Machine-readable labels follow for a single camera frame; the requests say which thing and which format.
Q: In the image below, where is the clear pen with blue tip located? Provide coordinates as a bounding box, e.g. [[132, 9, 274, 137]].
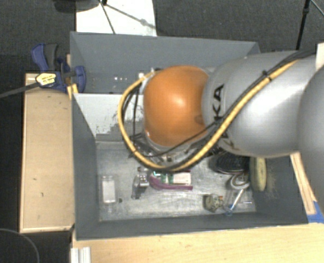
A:
[[223, 188, 246, 216]]

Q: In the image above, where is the camouflage toy animal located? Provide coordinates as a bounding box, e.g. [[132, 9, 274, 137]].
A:
[[203, 193, 224, 213]]

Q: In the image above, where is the grey metal bin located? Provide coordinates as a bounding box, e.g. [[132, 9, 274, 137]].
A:
[[69, 31, 309, 241]]

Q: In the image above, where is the pale wood flat board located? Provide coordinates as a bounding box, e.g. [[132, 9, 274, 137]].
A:
[[19, 73, 76, 234]]

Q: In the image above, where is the clear glass jar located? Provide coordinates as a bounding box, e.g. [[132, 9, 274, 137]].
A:
[[99, 174, 117, 205]]

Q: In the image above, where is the purple and white packet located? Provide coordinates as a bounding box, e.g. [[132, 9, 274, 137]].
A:
[[149, 170, 194, 192]]

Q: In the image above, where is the yellow round sponge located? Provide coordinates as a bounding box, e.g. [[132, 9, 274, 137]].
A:
[[249, 157, 268, 193]]

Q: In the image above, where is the black cylinder on white bracket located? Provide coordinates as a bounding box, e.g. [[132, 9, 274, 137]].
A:
[[208, 151, 252, 193]]

